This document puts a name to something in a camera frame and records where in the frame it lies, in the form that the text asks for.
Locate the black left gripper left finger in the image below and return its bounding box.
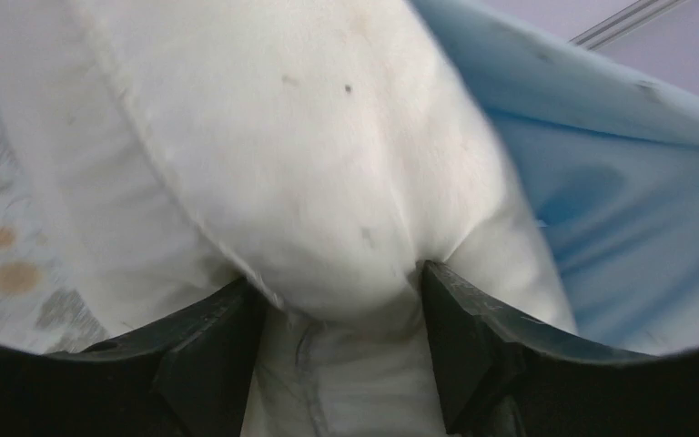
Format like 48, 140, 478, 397
0, 279, 267, 436

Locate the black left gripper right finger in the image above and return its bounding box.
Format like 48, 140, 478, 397
421, 262, 699, 437

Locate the light blue pillowcase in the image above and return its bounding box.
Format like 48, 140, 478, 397
415, 1, 699, 354

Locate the white pillow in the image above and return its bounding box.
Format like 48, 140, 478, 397
0, 1, 575, 436

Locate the floral patterned bed sheet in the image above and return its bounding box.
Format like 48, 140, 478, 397
0, 24, 109, 357

